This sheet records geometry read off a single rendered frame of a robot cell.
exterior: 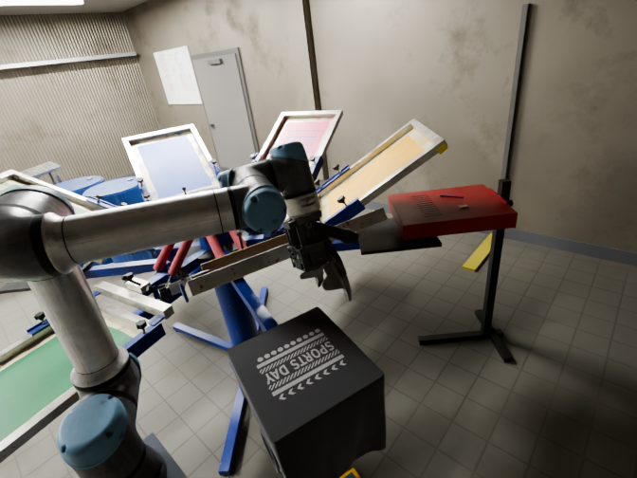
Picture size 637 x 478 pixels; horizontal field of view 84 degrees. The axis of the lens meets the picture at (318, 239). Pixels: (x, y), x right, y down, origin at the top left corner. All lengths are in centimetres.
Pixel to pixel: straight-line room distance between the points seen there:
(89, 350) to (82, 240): 33
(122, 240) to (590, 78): 354
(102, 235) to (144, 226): 6
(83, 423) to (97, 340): 15
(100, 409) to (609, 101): 368
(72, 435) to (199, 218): 49
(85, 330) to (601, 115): 365
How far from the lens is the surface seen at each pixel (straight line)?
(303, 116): 312
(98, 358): 91
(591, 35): 370
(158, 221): 60
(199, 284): 88
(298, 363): 144
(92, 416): 88
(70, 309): 84
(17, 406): 186
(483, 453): 238
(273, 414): 132
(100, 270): 269
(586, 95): 374
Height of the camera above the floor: 199
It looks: 28 degrees down
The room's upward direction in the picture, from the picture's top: 8 degrees counter-clockwise
